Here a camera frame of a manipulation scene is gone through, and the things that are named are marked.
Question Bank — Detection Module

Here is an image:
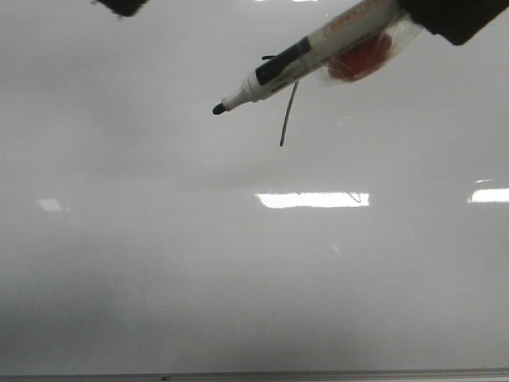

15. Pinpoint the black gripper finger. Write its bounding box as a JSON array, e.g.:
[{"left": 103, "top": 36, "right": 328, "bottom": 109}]
[
  {"left": 398, "top": 0, "right": 508, "bottom": 45},
  {"left": 91, "top": 0, "right": 148, "bottom": 18}
]

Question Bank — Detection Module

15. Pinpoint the white black whiteboard marker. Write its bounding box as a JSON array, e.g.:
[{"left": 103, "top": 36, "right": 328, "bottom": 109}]
[{"left": 212, "top": 1, "right": 406, "bottom": 115}]

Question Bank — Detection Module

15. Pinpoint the white glossy whiteboard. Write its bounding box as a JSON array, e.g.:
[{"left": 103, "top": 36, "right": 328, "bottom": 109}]
[{"left": 1, "top": 1, "right": 508, "bottom": 374}]

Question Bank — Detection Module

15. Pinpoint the grey aluminium whiteboard tray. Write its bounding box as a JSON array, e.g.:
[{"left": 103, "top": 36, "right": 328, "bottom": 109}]
[{"left": 1, "top": 368, "right": 508, "bottom": 381}]

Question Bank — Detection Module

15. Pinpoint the clear tape with red patch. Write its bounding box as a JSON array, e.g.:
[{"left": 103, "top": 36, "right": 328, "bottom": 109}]
[{"left": 319, "top": 12, "right": 423, "bottom": 85}]

